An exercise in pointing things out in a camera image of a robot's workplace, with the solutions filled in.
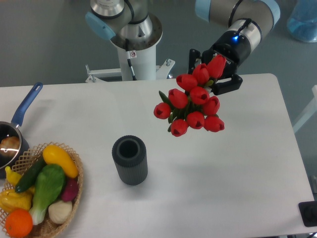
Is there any blue handled saucepan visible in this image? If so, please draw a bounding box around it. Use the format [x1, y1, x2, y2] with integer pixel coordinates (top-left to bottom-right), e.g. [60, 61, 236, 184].
[0, 82, 43, 179]

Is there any yellow bell pepper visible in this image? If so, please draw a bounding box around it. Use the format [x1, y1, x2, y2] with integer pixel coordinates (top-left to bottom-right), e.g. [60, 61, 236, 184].
[0, 189, 33, 213]

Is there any yellow banana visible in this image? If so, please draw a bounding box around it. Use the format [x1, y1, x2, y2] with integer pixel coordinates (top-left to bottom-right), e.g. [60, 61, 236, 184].
[5, 166, 22, 186]

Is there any woven wicker basket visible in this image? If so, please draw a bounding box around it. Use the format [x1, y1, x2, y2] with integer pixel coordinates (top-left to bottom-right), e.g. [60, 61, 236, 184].
[0, 142, 83, 238]

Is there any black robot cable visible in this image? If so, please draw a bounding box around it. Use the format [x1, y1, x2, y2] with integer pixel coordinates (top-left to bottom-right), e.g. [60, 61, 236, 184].
[124, 38, 137, 81]

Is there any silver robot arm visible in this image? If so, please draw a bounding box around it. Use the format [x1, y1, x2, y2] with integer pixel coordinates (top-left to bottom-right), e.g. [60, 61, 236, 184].
[85, 0, 280, 95]

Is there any yellow squash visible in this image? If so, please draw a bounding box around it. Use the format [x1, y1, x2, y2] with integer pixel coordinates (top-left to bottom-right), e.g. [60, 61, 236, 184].
[43, 145, 79, 179]

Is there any dark grey ribbed vase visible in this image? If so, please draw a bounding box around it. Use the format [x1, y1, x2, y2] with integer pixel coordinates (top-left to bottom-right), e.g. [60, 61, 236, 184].
[112, 135, 148, 185]

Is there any white garlic bulb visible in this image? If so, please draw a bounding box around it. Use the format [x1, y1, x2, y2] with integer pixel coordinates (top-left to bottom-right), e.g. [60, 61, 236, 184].
[48, 200, 72, 224]

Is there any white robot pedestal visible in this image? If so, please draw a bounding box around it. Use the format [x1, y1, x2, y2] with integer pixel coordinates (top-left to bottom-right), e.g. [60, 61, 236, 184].
[85, 12, 175, 82]

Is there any fried patty in pan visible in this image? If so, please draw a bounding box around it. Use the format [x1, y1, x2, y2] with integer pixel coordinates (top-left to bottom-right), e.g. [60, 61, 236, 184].
[0, 136, 20, 158]

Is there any orange fruit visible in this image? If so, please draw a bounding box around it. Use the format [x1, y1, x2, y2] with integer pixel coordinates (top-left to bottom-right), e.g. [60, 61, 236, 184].
[4, 209, 33, 238]

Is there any red tulip bouquet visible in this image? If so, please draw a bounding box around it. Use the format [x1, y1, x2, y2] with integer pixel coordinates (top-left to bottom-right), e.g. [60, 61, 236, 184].
[154, 55, 226, 137]

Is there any black device at table edge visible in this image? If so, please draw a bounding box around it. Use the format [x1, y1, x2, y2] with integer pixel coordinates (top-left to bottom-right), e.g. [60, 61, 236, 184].
[298, 201, 317, 227]

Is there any green bok choy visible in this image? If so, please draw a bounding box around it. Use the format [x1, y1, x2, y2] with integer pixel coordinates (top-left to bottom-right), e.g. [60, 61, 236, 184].
[29, 164, 66, 226]

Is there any green cucumber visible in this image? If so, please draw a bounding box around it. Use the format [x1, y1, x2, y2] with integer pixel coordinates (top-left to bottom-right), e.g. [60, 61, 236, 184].
[15, 156, 47, 193]

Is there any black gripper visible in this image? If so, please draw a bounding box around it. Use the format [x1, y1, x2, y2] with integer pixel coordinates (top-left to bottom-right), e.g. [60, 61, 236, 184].
[188, 31, 247, 96]

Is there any white frame at right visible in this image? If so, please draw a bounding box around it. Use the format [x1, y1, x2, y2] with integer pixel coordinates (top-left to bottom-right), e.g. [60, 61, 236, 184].
[292, 85, 317, 133]

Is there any blue plastic water bottle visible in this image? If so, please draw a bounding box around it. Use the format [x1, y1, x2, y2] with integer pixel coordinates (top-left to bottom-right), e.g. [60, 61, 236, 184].
[286, 0, 317, 43]

